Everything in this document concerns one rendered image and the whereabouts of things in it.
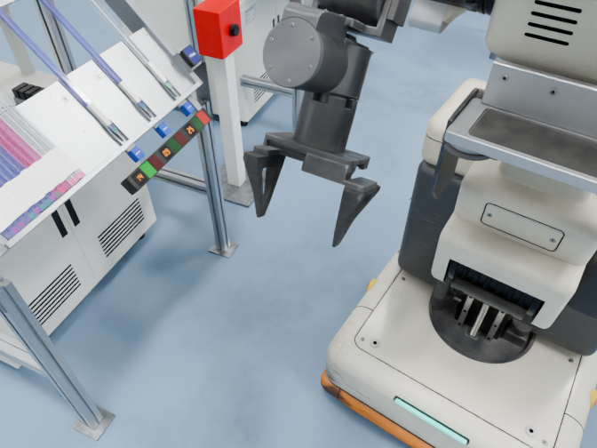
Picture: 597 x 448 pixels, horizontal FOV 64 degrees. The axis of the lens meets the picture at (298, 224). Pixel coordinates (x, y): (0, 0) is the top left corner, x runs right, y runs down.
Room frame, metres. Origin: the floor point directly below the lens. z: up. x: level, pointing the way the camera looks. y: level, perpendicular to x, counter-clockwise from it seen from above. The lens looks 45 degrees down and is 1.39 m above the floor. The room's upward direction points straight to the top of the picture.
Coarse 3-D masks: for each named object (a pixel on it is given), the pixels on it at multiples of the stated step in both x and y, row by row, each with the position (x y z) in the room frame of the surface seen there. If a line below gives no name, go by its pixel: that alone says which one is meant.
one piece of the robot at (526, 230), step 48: (480, 0) 0.62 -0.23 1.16; (528, 0) 0.58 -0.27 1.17; (576, 0) 0.55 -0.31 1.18; (528, 48) 0.58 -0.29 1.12; (576, 48) 0.55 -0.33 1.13; (480, 192) 0.58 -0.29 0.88; (528, 192) 0.56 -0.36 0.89; (576, 192) 0.53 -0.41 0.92; (480, 240) 0.55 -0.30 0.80; (528, 240) 0.53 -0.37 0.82; (576, 240) 0.49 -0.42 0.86; (528, 288) 0.48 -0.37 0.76; (576, 288) 0.45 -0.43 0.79
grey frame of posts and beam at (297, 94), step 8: (184, 0) 2.09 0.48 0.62; (192, 0) 2.09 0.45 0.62; (192, 8) 2.08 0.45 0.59; (192, 16) 2.08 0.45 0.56; (192, 24) 2.08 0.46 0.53; (192, 32) 2.10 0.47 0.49; (192, 40) 2.09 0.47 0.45; (200, 56) 2.09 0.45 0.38; (296, 96) 1.90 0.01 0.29; (296, 104) 1.90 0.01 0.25; (296, 112) 1.90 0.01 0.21; (296, 120) 1.90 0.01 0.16
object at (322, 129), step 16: (304, 96) 0.44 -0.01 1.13; (304, 112) 0.43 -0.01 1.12; (320, 112) 0.42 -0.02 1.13; (336, 112) 0.41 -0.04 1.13; (352, 112) 0.42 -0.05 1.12; (304, 128) 0.41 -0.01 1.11; (320, 128) 0.41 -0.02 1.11; (336, 128) 0.41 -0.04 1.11; (272, 144) 0.42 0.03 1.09; (288, 144) 0.41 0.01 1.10; (304, 144) 0.40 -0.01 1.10; (320, 144) 0.40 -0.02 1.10; (336, 144) 0.40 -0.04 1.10; (336, 160) 0.38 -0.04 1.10; (352, 160) 0.38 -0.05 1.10; (368, 160) 0.41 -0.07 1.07
